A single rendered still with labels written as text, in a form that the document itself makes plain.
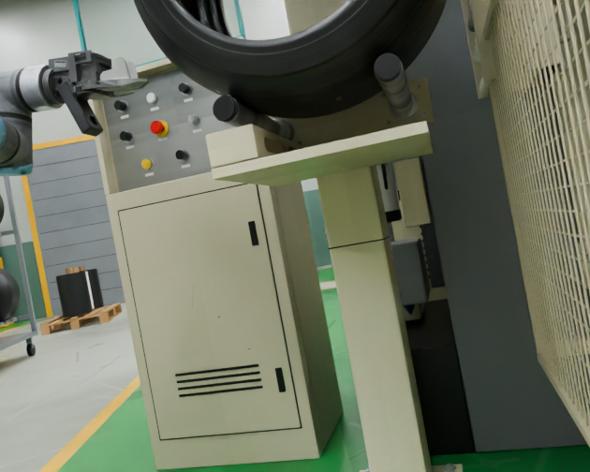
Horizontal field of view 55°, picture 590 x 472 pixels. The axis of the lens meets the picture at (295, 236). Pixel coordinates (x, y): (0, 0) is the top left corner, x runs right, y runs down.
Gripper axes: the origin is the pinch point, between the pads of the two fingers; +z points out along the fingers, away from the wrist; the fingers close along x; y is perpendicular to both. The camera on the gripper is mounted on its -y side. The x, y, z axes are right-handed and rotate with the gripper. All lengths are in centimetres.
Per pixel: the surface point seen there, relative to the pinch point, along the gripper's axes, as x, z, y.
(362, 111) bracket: 24.9, 39.5, -5.4
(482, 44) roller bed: 20, 65, 5
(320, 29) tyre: -12.4, 38.6, 1.5
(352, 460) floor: 56, 27, -98
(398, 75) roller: -9, 50, -6
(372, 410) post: 27, 37, -73
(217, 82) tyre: -9.0, 19.4, -3.7
